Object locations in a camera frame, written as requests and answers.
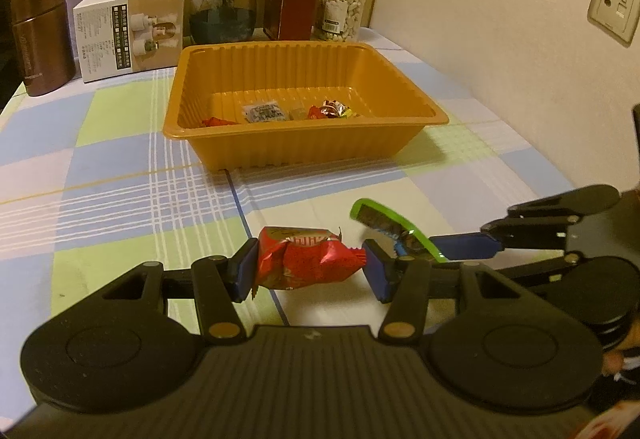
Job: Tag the beige wall data socket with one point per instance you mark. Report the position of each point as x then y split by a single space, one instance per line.
615 9

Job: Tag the dark glass jar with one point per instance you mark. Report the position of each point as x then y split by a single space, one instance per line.
222 4

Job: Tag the large red snack packet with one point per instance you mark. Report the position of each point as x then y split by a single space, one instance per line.
305 264

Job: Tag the white printed cardboard box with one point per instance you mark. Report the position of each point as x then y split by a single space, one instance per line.
115 34

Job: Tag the dark red shiny snack packet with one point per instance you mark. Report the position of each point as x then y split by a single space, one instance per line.
337 109

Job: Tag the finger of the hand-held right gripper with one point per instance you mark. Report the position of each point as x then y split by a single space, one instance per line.
465 246
540 269

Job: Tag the red-orange snack packet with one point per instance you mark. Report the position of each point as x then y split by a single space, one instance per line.
315 113

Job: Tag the clear plastic peanut jar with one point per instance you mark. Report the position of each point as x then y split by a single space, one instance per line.
340 14

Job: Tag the green snack pouch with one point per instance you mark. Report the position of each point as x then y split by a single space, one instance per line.
380 219

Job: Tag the clear black-and-white snack packet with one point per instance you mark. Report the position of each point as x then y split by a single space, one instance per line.
263 112

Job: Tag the dark red open carton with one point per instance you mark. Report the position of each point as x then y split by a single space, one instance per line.
297 9

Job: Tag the small red candy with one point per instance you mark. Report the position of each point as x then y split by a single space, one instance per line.
217 121

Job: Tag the checked tablecloth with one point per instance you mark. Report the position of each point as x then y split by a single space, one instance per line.
125 194

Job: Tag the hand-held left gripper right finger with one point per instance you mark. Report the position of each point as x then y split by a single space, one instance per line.
377 274

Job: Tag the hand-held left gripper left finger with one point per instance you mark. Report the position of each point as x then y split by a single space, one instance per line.
245 269

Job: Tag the person's right hand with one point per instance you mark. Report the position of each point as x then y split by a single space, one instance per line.
616 360

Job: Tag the orange plastic tray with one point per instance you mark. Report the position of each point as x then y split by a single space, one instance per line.
300 144

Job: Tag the brown metal thermos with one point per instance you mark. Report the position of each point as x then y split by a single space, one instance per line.
42 44

